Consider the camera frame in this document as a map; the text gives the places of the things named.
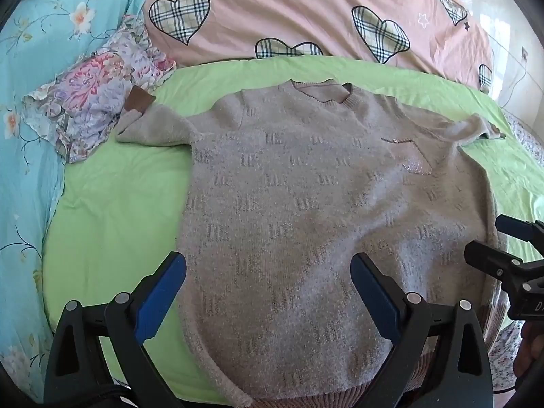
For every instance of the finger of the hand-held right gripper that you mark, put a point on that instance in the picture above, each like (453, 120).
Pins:
(493, 261)
(516, 227)

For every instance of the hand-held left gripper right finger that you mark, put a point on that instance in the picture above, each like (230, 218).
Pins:
(374, 293)

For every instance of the purple pink floral pillow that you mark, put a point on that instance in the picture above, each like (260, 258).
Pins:
(97, 89)

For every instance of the pink heart-print quilt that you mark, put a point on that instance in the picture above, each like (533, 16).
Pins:
(297, 8)

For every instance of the person's right hand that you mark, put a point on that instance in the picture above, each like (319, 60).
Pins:
(529, 348)

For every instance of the green bed sheet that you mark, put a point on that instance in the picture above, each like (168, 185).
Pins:
(123, 204)

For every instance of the beige knit sweater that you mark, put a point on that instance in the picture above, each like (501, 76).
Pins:
(318, 204)

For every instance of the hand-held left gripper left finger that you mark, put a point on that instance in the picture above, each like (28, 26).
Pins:
(163, 289)

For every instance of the blue floral quilt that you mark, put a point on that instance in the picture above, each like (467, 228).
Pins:
(29, 178)

